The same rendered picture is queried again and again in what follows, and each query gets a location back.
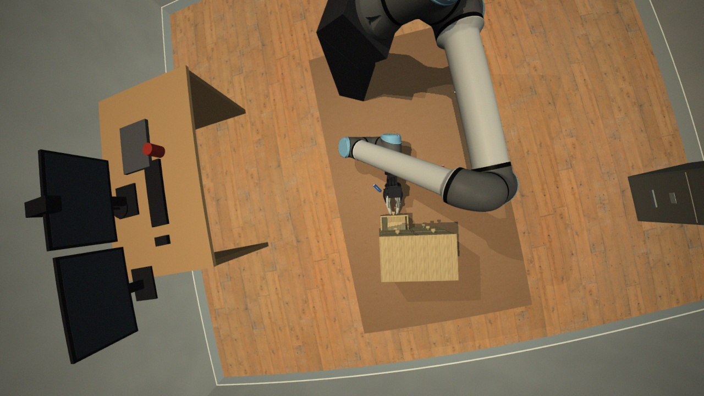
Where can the brown wooden chest of drawers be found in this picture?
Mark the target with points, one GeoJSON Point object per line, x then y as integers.
{"type": "Point", "coordinates": [416, 258]}

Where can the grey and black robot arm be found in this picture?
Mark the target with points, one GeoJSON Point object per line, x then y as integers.
{"type": "Point", "coordinates": [456, 25]}

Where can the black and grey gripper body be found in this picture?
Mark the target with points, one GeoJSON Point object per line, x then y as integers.
{"type": "Point", "coordinates": [393, 191]}

